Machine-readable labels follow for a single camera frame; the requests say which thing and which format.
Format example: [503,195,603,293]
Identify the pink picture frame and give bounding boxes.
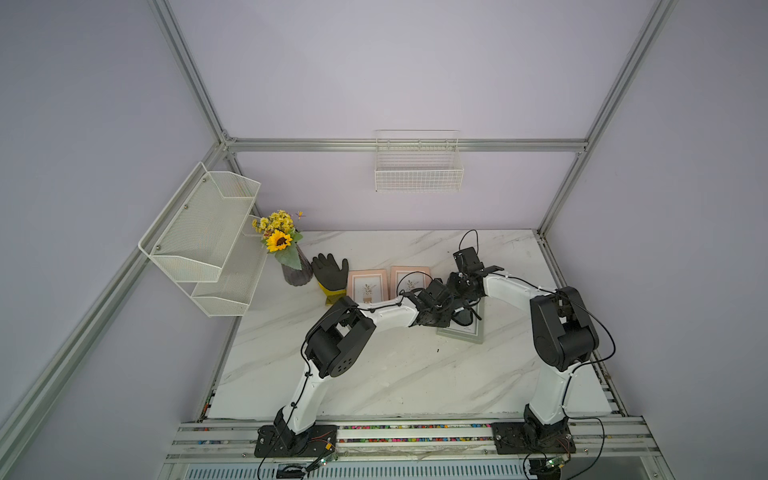
[346,269,389,304]
[389,266,432,299]

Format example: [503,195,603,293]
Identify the green picture frame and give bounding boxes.
[436,300,485,344]

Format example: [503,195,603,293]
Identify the blue microfibre cloth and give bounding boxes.
[451,305,475,327]

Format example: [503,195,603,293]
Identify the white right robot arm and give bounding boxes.
[448,248,599,441]

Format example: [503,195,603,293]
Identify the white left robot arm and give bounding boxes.
[274,279,458,436]

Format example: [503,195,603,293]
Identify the black yellow work glove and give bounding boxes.
[311,254,349,305]

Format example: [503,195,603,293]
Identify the dark glass vase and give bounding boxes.
[281,247,314,287]

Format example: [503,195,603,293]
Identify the sunflower bouquet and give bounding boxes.
[251,210,303,270]

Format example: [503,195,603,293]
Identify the white wire wall basket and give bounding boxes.
[374,129,464,193]

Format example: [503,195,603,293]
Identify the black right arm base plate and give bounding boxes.
[491,406,576,455]

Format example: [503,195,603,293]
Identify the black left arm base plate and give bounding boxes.
[254,409,339,458]

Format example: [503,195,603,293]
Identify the aluminium front rail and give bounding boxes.
[159,417,674,479]

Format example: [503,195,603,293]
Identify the white mesh wall shelf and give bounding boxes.
[138,163,267,317]

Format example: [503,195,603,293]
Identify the aluminium enclosure frame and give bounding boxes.
[1,1,676,476]

